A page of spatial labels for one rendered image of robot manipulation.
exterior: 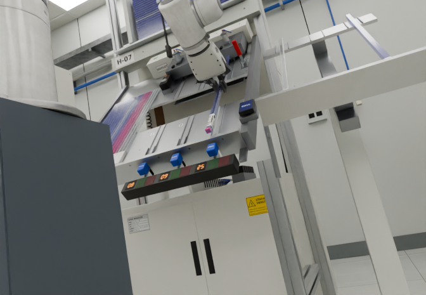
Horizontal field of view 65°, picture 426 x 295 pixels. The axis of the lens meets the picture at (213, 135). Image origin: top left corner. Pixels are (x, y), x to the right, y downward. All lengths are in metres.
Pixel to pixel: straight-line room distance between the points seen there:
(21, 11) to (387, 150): 2.57
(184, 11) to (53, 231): 0.69
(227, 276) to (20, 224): 0.95
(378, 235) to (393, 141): 1.92
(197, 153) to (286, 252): 0.34
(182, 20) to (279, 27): 2.22
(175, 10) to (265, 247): 0.79
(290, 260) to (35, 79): 0.66
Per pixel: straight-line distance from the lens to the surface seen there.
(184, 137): 1.00
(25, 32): 0.52
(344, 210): 2.79
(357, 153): 0.92
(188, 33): 0.96
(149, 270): 1.39
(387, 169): 2.79
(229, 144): 0.89
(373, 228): 0.92
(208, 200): 1.23
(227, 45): 1.35
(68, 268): 0.42
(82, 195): 0.45
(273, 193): 0.85
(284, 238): 0.86
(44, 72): 0.51
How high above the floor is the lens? 0.55
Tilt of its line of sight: 12 degrees up
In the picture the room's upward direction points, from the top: 12 degrees counter-clockwise
